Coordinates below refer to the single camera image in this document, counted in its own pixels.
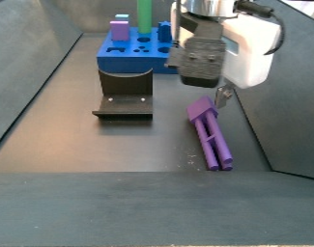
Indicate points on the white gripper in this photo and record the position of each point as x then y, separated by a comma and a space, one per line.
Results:
253, 37

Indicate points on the purple three prong object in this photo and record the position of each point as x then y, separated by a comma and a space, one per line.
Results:
203, 116

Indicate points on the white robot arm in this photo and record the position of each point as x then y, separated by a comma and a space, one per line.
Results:
225, 42

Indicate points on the black curved fixture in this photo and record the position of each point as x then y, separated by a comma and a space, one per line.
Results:
127, 96

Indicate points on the blue shape sorter block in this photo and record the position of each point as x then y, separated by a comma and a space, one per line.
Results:
135, 56

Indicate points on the dark blue star peg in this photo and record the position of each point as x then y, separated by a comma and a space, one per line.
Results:
165, 35

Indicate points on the pink rectangular block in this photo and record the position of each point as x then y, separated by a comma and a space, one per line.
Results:
120, 30

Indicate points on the green cylinder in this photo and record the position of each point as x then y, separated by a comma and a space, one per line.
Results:
145, 16

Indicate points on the light blue rectangular block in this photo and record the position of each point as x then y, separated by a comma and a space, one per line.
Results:
123, 17

